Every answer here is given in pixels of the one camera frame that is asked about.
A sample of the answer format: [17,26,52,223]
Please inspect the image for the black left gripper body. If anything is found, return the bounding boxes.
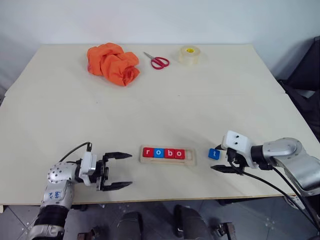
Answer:
[93,158,111,192]

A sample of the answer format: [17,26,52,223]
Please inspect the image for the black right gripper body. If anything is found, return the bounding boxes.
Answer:
[225,147,248,174]

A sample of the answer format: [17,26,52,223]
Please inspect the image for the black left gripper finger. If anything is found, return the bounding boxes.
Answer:
[102,151,133,163]
[102,181,134,192]

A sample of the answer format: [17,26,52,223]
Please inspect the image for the blue letter t block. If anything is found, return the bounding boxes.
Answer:
[207,148,222,161]

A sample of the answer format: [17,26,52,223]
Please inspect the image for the red letter o block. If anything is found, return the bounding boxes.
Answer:
[174,148,187,160]

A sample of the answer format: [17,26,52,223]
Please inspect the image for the red letter r block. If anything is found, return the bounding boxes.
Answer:
[142,147,155,159]

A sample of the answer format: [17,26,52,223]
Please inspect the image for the wooden letter tray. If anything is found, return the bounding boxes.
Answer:
[139,144,198,167]

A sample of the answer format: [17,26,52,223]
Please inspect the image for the blue letter o block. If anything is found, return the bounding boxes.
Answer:
[153,147,166,159]

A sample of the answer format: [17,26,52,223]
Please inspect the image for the dark rounded shape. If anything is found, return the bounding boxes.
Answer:
[173,204,210,240]
[116,211,144,240]

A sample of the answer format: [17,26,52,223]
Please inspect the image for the crumpled orange cloth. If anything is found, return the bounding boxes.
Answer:
[86,42,141,88]

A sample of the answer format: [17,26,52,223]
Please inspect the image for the clear packing tape roll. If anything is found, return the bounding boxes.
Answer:
[177,45,203,67]

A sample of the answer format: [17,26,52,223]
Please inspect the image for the black chair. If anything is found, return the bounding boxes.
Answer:
[276,35,320,141]

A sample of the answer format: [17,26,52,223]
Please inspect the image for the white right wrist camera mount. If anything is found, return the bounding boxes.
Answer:
[222,130,259,169]

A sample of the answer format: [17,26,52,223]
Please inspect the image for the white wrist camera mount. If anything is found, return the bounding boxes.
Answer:
[79,150,98,187]
[222,130,259,169]

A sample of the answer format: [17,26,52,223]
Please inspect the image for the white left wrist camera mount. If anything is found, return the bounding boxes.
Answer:
[79,150,98,187]

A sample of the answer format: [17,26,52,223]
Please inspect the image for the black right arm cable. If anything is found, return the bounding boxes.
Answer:
[231,162,320,228]
[270,164,320,223]

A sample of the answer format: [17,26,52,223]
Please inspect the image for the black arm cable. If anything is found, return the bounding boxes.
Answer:
[231,162,320,228]
[59,141,93,163]
[270,164,320,223]

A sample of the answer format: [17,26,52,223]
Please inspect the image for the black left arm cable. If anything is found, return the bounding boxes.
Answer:
[59,141,93,163]

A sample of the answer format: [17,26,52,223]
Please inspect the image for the dark brown foot bracket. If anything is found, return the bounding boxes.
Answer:
[216,221,236,238]
[76,225,101,240]

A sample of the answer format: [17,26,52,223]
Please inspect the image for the red handled scissors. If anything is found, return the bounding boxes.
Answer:
[142,51,171,70]

